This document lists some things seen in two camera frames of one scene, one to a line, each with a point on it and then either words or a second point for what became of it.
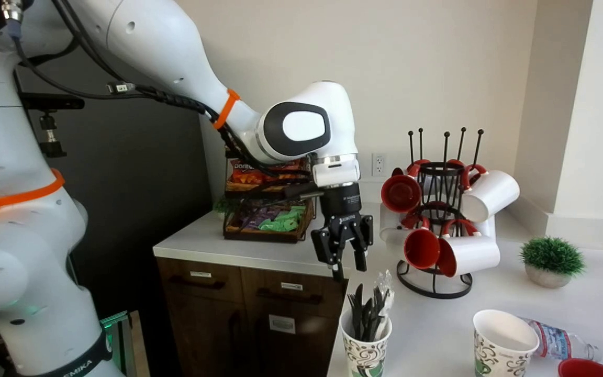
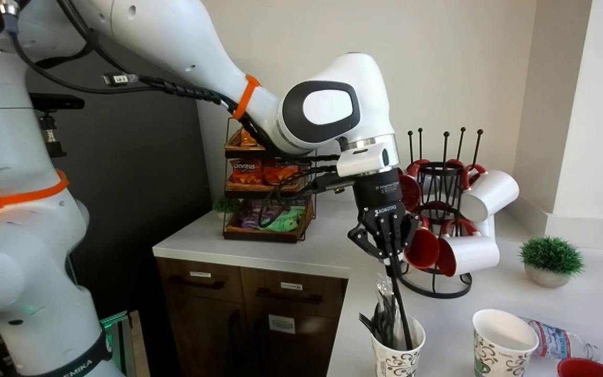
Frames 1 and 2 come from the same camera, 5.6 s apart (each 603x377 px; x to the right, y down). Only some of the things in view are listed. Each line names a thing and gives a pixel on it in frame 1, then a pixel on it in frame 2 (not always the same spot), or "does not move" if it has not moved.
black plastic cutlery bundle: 367,315 → 383,323
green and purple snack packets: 276,216 does not move
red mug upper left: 400,192 does not move
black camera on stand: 50,104 does not move
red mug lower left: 423,248 does not move
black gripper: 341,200 → 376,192
